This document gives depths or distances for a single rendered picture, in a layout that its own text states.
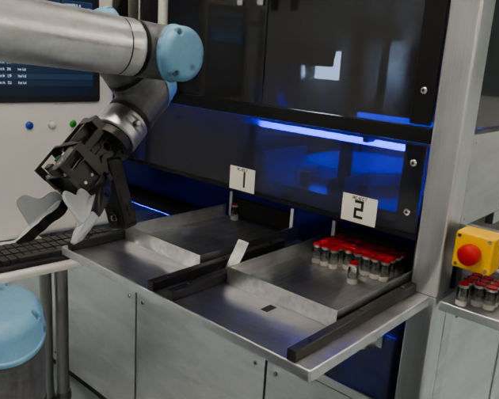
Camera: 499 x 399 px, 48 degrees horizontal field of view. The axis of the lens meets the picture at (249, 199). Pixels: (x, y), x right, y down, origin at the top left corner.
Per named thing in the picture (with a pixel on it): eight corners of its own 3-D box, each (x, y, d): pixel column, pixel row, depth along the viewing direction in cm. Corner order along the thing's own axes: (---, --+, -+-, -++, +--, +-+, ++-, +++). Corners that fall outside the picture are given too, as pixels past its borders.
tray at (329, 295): (324, 247, 138) (325, 233, 137) (423, 279, 121) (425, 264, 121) (226, 283, 113) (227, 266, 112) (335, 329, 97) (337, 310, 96)
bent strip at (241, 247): (238, 264, 123) (239, 238, 122) (248, 268, 122) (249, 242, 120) (190, 281, 113) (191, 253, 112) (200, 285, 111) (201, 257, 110)
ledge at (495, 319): (465, 290, 122) (466, 283, 121) (528, 310, 114) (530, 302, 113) (437, 309, 112) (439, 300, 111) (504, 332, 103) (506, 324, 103)
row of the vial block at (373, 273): (320, 257, 130) (322, 238, 129) (390, 281, 119) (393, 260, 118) (314, 260, 129) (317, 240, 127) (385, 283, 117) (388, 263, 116)
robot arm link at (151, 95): (130, 56, 96) (155, 96, 102) (94, 99, 90) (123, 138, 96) (165, 53, 92) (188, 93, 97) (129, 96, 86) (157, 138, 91)
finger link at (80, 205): (45, 221, 72) (58, 181, 79) (77, 250, 75) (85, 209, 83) (64, 210, 71) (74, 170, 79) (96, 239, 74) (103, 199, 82)
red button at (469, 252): (461, 259, 107) (465, 239, 106) (482, 265, 104) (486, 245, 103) (453, 264, 104) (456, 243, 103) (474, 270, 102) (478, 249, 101)
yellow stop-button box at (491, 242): (465, 257, 113) (470, 222, 111) (501, 267, 109) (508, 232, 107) (449, 266, 108) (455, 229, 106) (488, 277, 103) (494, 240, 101)
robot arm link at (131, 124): (127, 140, 96) (158, 134, 90) (112, 159, 93) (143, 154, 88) (97, 106, 92) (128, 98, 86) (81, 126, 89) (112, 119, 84)
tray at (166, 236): (224, 214, 160) (225, 203, 159) (298, 238, 143) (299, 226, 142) (125, 239, 135) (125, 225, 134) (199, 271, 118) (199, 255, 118)
